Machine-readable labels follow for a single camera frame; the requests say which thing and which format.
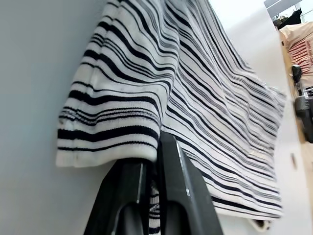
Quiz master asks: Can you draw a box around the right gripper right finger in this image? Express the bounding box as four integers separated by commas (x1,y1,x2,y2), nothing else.
156,130,224,235

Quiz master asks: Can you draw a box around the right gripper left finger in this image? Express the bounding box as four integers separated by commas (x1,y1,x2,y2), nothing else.
83,160,155,235

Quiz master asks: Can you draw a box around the cardboard box with red print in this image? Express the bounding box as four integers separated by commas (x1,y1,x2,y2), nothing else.
278,21,313,86

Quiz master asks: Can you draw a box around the black and white striped T-shirt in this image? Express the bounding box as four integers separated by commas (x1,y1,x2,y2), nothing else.
55,0,287,235

